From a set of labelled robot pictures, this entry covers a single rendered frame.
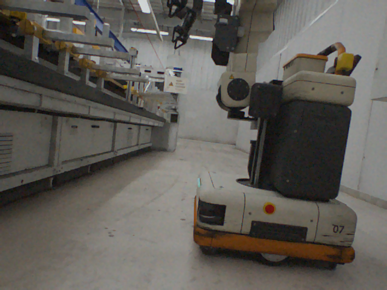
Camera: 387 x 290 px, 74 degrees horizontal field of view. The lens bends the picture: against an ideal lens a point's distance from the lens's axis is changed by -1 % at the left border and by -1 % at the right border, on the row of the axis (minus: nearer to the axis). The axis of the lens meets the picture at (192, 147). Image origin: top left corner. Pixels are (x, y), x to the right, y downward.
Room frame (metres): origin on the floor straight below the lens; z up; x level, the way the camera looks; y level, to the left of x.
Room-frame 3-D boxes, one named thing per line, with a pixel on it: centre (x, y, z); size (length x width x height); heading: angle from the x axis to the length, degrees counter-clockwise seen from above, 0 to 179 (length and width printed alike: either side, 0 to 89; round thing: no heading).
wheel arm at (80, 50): (1.32, 0.59, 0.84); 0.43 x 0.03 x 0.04; 90
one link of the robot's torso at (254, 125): (1.25, -0.22, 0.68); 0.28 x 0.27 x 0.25; 0
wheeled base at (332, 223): (1.32, -0.39, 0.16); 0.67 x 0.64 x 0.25; 90
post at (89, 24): (1.53, 0.69, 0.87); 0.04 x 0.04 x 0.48; 0
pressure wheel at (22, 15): (1.07, 0.79, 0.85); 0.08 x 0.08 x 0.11
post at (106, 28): (1.78, 0.69, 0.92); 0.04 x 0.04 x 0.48; 0
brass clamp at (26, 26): (1.06, 0.69, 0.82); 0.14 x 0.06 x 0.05; 0
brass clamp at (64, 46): (1.31, 0.69, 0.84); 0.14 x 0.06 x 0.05; 0
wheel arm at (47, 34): (1.07, 0.60, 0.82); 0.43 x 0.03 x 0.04; 90
